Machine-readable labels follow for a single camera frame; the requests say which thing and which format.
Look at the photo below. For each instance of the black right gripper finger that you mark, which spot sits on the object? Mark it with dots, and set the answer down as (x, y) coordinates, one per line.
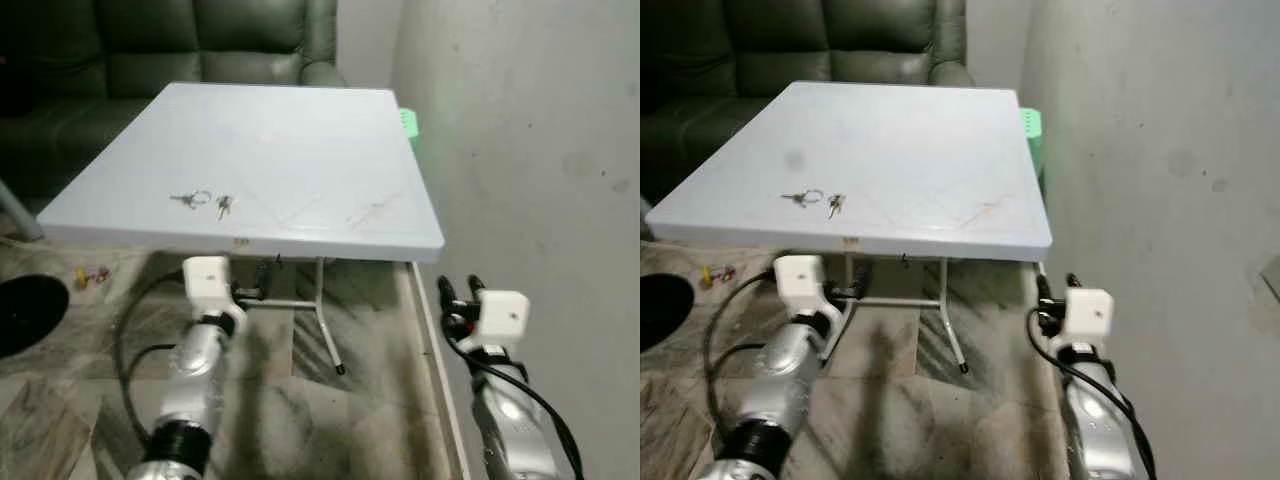
(1043, 290)
(475, 287)
(1073, 283)
(447, 294)

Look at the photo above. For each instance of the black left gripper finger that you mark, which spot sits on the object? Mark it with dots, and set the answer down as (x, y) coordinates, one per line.
(857, 283)
(264, 280)

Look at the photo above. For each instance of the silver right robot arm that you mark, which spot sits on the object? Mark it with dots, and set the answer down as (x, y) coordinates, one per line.
(510, 420)
(1095, 420)

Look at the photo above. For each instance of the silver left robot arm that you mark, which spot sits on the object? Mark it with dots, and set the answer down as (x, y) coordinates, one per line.
(195, 370)
(795, 370)

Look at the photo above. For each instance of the small brass and silver keys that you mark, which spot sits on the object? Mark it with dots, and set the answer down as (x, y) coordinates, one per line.
(224, 206)
(835, 205)

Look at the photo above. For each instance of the small yellow and red toy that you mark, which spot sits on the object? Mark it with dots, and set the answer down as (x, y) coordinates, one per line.
(92, 276)
(718, 274)

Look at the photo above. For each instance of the white folding table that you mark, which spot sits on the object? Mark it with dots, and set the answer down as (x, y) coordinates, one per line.
(900, 150)
(280, 150)

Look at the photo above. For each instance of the light green plastic stool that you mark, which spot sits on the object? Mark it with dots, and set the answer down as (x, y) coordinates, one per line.
(1031, 130)
(409, 125)

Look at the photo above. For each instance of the black round floor object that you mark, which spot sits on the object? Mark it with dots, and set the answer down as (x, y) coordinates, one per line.
(25, 315)
(662, 310)

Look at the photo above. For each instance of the grey metal pole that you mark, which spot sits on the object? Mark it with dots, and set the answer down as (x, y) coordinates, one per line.
(20, 212)

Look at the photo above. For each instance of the dark green leather sofa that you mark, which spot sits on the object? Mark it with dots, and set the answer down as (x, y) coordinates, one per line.
(830, 40)
(150, 40)

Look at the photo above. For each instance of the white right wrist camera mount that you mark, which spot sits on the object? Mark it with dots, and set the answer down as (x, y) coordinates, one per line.
(503, 315)
(1088, 313)

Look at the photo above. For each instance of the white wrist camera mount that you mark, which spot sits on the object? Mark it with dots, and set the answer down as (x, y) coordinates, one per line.
(207, 278)
(503, 315)
(798, 278)
(1088, 313)

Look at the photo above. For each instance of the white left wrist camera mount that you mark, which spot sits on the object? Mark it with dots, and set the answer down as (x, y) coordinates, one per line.
(798, 278)
(207, 278)

